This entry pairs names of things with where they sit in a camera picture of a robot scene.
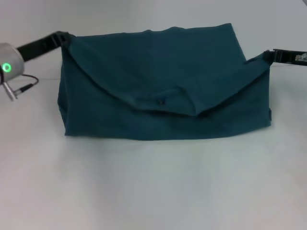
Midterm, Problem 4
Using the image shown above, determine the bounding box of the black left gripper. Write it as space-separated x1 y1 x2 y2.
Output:
16 30 72 62

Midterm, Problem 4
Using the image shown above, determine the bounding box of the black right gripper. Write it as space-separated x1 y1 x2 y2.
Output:
263 48 307 66

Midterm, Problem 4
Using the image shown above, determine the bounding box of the teal t-shirt with FREE print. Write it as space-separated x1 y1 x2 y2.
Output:
57 23 272 142

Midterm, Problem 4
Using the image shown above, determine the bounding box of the left wrist cable with connector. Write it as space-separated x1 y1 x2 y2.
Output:
3 74 39 102

